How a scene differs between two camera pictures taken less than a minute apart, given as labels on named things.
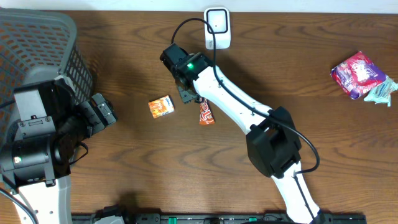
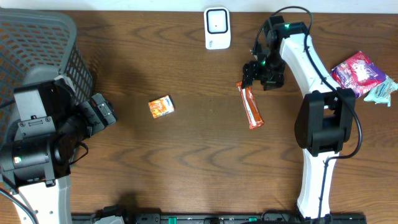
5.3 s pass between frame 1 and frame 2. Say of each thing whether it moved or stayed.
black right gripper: moved
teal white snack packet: stayed
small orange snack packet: stayed
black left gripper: stayed
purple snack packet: stayed
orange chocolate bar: moved
